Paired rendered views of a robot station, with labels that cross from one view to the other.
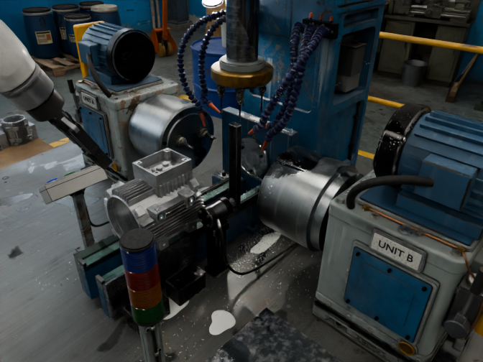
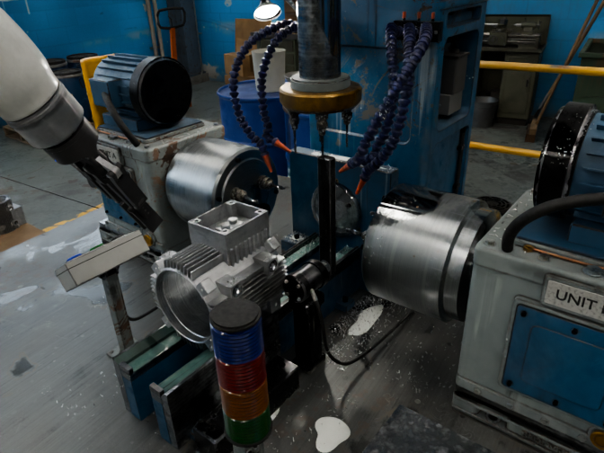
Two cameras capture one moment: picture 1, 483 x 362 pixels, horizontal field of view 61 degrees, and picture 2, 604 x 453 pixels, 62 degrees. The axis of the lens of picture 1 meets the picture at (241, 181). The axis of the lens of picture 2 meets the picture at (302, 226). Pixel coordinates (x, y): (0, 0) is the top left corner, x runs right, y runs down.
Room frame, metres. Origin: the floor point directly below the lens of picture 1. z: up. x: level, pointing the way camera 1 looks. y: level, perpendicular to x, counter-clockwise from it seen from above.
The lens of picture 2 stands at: (0.07, 0.13, 1.57)
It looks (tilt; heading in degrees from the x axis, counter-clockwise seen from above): 27 degrees down; 356
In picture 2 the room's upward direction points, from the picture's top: 2 degrees counter-clockwise
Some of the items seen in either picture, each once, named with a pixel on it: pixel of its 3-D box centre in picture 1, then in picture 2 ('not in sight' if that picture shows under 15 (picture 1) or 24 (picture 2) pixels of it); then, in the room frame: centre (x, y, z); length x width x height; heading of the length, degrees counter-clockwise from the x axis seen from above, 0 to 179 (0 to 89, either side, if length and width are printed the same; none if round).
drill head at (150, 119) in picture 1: (163, 128); (210, 183); (1.39, 0.29, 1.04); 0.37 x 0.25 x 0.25; 47
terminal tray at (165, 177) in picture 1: (163, 172); (230, 232); (0.95, 0.21, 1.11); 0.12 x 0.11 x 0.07; 138
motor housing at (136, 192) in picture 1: (154, 207); (220, 281); (0.92, 0.24, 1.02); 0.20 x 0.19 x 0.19; 138
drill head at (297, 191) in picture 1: (319, 202); (444, 255); (0.92, -0.21, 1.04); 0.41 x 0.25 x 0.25; 47
